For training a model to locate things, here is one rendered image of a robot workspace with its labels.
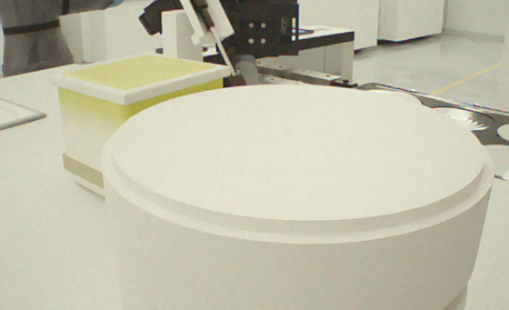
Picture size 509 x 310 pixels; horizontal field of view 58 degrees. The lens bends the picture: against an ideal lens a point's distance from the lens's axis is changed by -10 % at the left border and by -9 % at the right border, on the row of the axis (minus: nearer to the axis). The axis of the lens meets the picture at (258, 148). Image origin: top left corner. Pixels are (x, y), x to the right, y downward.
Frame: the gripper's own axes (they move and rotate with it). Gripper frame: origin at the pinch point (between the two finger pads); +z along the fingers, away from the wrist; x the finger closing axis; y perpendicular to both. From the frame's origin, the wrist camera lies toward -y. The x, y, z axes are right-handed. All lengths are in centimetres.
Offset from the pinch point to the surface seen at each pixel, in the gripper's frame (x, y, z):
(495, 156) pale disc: -6.0, 28.9, 1.3
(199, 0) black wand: -10.7, -1.7, -14.7
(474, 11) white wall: 747, 389, 48
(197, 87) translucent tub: -26.0, -0.5, -11.2
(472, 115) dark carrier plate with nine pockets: 8.9, 32.9, 1.4
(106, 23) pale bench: 297, -97, 22
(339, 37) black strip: 42.4, 19.9, -3.6
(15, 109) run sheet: -9.9, -19.4, -5.6
